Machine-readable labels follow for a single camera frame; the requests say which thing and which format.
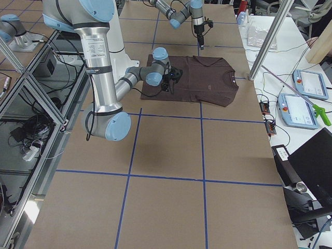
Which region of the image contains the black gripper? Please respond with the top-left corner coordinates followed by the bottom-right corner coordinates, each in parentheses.
top-left (161, 75), bottom-right (179, 91)
top-left (193, 24), bottom-right (204, 50)

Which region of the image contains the brown t-shirt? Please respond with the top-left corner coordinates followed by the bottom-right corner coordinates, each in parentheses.
top-left (141, 56), bottom-right (239, 107)

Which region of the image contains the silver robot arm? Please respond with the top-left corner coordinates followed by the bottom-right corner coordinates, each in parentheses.
top-left (143, 0), bottom-right (209, 50)
top-left (43, 1), bottom-right (173, 141)

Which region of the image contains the silver foil bag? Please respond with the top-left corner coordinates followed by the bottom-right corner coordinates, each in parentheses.
top-left (247, 26), bottom-right (269, 48)

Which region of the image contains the orange circuit board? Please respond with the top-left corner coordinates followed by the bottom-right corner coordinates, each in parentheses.
top-left (265, 120), bottom-right (276, 136)
top-left (259, 101), bottom-right (270, 115)

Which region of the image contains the far teach pendant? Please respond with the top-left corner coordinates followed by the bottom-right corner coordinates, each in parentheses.
top-left (293, 70), bottom-right (329, 100)

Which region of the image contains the teach pendant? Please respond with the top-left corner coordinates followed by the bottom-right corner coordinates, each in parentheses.
top-left (293, 70), bottom-right (329, 100)
top-left (278, 93), bottom-right (319, 130)

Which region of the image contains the near teach pendant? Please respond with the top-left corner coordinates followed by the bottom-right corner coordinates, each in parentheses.
top-left (278, 93), bottom-right (319, 130)

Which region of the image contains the wooden beam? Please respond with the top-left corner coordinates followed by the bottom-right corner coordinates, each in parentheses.
top-left (306, 9), bottom-right (331, 64)

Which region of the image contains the green grabber tool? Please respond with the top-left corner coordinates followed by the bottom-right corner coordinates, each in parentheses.
top-left (261, 65), bottom-right (326, 126)

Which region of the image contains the black laptop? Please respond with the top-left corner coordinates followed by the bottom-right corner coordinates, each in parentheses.
top-left (288, 128), bottom-right (331, 206)

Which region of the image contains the white power strip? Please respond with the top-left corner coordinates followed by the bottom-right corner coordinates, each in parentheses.
top-left (22, 145), bottom-right (39, 161)

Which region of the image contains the black monitor stand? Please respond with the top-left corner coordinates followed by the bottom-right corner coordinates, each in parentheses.
top-left (282, 181), bottom-right (332, 239)

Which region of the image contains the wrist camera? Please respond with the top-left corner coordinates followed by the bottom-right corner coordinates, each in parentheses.
top-left (169, 67), bottom-right (183, 81)
top-left (203, 17), bottom-right (214, 29)

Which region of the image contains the aluminium frame post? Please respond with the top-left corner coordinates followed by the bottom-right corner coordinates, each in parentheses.
top-left (248, 0), bottom-right (294, 80)

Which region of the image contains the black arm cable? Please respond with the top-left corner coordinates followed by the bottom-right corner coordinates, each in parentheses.
top-left (85, 77), bottom-right (146, 142)

